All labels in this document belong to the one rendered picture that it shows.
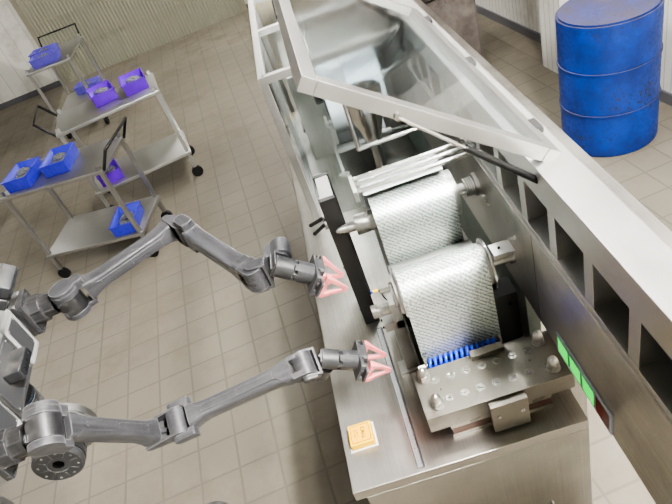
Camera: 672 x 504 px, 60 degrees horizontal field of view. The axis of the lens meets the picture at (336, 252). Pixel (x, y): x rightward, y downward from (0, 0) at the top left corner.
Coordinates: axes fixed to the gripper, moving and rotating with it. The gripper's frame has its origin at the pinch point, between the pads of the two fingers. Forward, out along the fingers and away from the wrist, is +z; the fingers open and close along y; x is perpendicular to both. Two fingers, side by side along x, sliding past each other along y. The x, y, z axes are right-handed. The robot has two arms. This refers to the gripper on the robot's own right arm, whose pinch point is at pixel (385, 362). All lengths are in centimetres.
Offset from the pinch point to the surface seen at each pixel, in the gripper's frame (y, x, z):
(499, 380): 15.3, 10.9, 25.6
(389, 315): -9.9, 9.2, 0.8
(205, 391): -114, -145, -38
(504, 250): -3.7, 40.0, 22.5
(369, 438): 12.6, -18.0, -2.5
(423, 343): 0.6, 8.8, 8.6
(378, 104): 15, 79, -29
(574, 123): -213, 13, 177
